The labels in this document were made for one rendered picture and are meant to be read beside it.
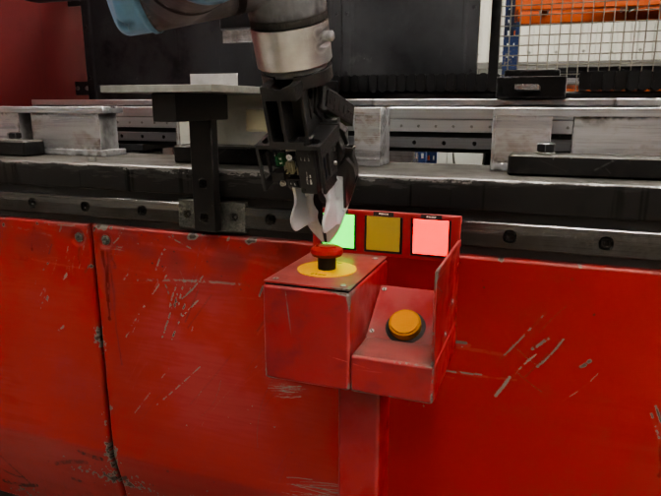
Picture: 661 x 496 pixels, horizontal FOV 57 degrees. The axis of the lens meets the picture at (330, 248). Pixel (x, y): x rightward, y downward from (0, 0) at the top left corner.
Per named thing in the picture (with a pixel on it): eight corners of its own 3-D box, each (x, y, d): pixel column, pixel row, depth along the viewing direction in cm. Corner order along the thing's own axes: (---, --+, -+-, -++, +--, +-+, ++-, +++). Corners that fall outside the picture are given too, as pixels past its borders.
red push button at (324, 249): (305, 277, 72) (305, 247, 72) (317, 268, 76) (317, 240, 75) (336, 279, 71) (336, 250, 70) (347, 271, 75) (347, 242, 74)
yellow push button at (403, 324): (388, 342, 72) (385, 332, 71) (394, 317, 75) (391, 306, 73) (419, 346, 71) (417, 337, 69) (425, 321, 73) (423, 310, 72)
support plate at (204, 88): (99, 93, 85) (99, 85, 85) (201, 94, 109) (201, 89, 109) (211, 92, 79) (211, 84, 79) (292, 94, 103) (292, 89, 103)
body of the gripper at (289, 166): (262, 197, 64) (239, 84, 57) (292, 161, 71) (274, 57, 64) (330, 201, 61) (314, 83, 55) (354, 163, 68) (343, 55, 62)
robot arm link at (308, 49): (269, 14, 62) (344, 10, 59) (276, 59, 64) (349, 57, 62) (236, 33, 56) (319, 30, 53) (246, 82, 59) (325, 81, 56)
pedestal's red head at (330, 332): (264, 377, 72) (260, 228, 67) (314, 331, 86) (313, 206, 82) (432, 405, 65) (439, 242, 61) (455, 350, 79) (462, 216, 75)
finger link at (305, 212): (287, 260, 70) (274, 189, 65) (306, 233, 74) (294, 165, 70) (313, 263, 69) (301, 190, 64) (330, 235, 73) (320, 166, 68)
